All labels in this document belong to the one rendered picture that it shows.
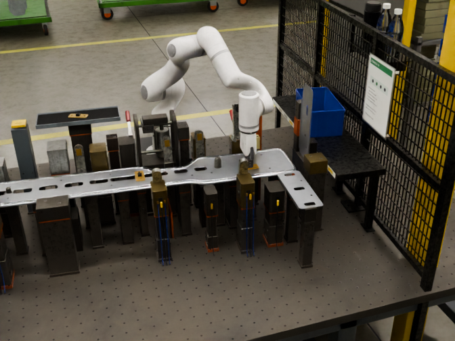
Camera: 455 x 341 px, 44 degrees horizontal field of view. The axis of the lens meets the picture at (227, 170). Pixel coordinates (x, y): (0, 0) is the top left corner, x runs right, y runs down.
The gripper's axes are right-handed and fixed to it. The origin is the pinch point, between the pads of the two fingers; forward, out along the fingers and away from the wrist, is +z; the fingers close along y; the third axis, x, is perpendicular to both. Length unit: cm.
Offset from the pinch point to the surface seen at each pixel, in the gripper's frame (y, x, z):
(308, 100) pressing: -2.6, 26.7, -24.6
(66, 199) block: 12, -76, 0
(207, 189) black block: 11.5, -20.6, 4.0
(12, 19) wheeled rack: -609, -165, 77
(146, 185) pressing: 3.2, -44.6, 3.3
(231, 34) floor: -553, 126, 106
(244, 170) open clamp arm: 12.5, -5.4, -3.2
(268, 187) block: 14.6, 4.6, 5.1
